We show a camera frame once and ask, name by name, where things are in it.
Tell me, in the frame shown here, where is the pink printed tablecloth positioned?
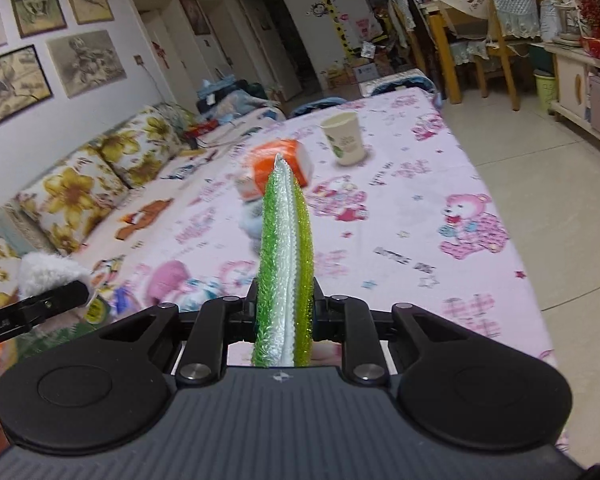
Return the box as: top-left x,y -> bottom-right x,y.
87,86 -> 573,456

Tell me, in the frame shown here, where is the sofa with cartoon cover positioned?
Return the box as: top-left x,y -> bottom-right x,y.
0,100 -> 291,321

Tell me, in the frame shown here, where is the small dark wall picture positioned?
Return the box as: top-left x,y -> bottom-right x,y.
179,0 -> 211,36

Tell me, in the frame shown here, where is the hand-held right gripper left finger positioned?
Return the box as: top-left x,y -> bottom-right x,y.
100,280 -> 261,388

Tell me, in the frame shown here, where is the green bin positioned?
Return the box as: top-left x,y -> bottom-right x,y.
534,72 -> 558,111

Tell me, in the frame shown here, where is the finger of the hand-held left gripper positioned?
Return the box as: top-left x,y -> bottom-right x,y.
15,280 -> 92,326

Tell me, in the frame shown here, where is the giraffe height chart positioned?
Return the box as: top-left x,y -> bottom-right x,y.
305,0 -> 353,61

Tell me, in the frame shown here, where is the paper cup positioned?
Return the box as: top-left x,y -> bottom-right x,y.
320,112 -> 367,167

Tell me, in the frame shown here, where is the wooden chair with lace cover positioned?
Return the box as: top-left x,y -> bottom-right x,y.
387,0 -> 431,76

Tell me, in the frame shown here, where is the green milk carton box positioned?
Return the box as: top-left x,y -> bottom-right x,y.
0,292 -> 115,361

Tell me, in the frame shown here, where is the white cabinet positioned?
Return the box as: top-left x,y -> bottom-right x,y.
544,42 -> 600,153

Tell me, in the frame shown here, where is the blue patterned stool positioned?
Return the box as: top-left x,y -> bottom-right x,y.
358,69 -> 438,98

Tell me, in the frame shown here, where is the blue grey blanket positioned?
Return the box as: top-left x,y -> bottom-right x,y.
220,89 -> 285,123

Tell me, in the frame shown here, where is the white fluffy plush toy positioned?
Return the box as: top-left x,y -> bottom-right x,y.
19,252 -> 93,306

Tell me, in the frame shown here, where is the grey sketch wall picture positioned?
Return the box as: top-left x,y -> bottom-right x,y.
46,30 -> 128,98

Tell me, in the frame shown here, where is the orange tissue pack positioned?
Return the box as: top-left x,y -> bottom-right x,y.
236,138 -> 315,201

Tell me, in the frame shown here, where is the grey lace cover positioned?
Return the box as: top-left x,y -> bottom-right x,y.
480,0 -> 540,38

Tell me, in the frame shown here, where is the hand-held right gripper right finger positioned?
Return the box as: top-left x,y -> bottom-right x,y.
310,280 -> 463,388

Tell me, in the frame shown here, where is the green white sponge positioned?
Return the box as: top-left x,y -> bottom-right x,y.
251,152 -> 315,368

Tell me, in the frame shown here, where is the black framed wall picture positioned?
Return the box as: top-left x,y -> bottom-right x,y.
0,45 -> 53,133

